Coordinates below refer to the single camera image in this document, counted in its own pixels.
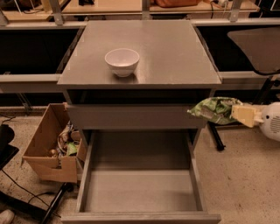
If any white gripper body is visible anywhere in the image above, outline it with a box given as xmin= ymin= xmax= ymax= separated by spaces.
xmin=259 ymin=102 xmax=280 ymax=142

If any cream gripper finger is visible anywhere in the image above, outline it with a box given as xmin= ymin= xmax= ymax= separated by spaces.
xmin=231 ymin=104 xmax=263 ymax=128

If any green jalapeno chip bag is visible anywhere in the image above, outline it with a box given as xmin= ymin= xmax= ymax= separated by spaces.
xmin=187 ymin=96 xmax=242 ymax=125

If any grey drawer cabinet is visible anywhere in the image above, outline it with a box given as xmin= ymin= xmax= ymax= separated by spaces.
xmin=59 ymin=20 xmax=221 ymax=224

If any open grey middle drawer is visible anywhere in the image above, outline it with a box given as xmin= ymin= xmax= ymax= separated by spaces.
xmin=62 ymin=130 xmax=221 ymax=224

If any closed grey upper drawer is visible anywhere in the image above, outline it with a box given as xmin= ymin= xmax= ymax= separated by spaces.
xmin=66 ymin=105 xmax=207 ymax=130

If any black table leg base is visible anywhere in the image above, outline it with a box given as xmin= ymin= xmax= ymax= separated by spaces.
xmin=207 ymin=122 xmax=244 ymax=151

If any white ceramic bowl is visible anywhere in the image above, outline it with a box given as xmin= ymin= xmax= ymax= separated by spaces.
xmin=104 ymin=48 xmax=140 ymax=77

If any cardboard box with trash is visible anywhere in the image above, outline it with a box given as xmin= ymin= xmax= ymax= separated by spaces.
xmin=23 ymin=103 xmax=87 ymax=183

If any black stand leg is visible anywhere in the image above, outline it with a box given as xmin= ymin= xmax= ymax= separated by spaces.
xmin=40 ymin=183 xmax=74 ymax=224

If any black chair base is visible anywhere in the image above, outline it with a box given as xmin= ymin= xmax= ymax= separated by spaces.
xmin=0 ymin=124 xmax=19 ymax=170

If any white shoe tip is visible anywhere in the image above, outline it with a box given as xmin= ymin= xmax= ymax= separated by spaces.
xmin=0 ymin=209 xmax=15 ymax=224

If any black floor cable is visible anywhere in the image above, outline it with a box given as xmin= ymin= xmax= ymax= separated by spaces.
xmin=0 ymin=115 xmax=62 ymax=218

